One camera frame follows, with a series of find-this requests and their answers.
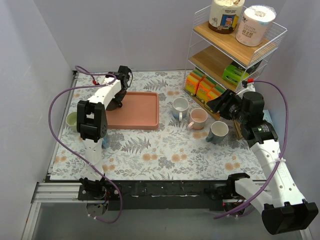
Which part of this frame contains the blue white gradient mug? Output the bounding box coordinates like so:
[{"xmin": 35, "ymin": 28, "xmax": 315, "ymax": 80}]
[{"xmin": 171, "ymin": 97, "xmax": 189, "ymax": 122}]

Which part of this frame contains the orange sponge pack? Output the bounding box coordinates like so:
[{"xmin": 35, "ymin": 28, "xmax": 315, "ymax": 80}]
[
  {"xmin": 196, "ymin": 76, "xmax": 216, "ymax": 103},
  {"xmin": 204, "ymin": 85, "xmax": 225, "ymax": 109},
  {"xmin": 185, "ymin": 68, "xmax": 207, "ymax": 96}
]

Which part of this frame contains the pink mug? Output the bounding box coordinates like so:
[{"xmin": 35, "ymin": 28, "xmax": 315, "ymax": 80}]
[{"xmin": 187, "ymin": 108, "xmax": 208, "ymax": 130}]

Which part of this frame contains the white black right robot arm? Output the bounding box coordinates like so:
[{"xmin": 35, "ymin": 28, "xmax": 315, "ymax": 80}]
[{"xmin": 207, "ymin": 89, "xmax": 319, "ymax": 235}]

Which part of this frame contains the blue butterfly mug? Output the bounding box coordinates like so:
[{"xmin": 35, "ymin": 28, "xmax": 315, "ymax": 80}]
[{"xmin": 102, "ymin": 135, "xmax": 109, "ymax": 149}]

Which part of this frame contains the green ceramic mug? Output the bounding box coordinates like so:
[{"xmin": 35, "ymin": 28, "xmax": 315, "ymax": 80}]
[{"xmin": 65, "ymin": 111, "xmax": 77, "ymax": 132}]

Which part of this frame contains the pink toilet paper roll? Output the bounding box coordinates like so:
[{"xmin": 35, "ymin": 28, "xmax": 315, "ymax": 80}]
[{"xmin": 235, "ymin": 5, "xmax": 277, "ymax": 47}]

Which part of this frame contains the white wire shelf rack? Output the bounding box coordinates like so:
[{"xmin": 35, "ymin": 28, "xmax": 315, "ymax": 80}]
[{"xmin": 184, "ymin": 4, "xmax": 287, "ymax": 120}]

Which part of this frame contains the terracotta pink tray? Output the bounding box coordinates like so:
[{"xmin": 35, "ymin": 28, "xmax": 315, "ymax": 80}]
[{"xmin": 106, "ymin": 91, "xmax": 160, "ymax": 131}]

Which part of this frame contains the dark grey mug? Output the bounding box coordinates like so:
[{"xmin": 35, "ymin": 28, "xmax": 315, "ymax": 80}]
[{"xmin": 205, "ymin": 121, "xmax": 229, "ymax": 145}]

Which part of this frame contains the orange sponge pack middle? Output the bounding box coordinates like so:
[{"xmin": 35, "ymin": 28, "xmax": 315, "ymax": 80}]
[{"xmin": 196, "ymin": 76, "xmax": 216, "ymax": 103}]

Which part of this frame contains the blue brown chips bag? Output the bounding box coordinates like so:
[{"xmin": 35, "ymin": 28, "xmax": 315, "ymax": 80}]
[{"xmin": 233, "ymin": 110, "xmax": 273, "ymax": 140}]

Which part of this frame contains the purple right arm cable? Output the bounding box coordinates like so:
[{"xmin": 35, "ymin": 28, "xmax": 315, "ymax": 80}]
[{"xmin": 213, "ymin": 79, "xmax": 290, "ymax": 220}]

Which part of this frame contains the brown cartoon tissue roll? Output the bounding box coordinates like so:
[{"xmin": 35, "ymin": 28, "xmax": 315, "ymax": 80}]
[{"xmin": 208, "ymin": 0, "xmax": 245, "ymax": 34}]

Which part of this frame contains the orange sponge pack left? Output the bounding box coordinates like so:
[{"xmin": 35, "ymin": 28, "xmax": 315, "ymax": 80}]
[{"xmin": 185, "ymin": 68, "xmax": 207, "ymax": 96}]

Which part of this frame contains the orange sponge pack right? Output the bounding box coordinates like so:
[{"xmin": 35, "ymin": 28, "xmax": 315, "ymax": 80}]
[{"xmin": 204, "ymin": 85, "xmax": 225, "ymax": 109}]

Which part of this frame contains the green tissue box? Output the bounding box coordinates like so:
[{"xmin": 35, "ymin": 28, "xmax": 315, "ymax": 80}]
[{"xmin": 222, "ymin": 61, "xmax": 261, "ymax": 86}]

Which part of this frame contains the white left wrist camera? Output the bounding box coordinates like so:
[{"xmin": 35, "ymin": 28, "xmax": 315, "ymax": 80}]
[{"xmin": 91, "ymin": 73, "xmax": 117, "ymax": 86}]

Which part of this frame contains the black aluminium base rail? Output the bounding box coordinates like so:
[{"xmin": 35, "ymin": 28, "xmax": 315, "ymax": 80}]
[{"xmin": 31, "ymin": 179, "xmax": 301, "ymax": 212}]

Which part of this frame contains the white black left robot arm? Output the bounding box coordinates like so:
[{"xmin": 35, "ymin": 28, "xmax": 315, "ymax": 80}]
[{"xmin": 76, "ymin": 65, "xmax": 133, "ymax": 200}]

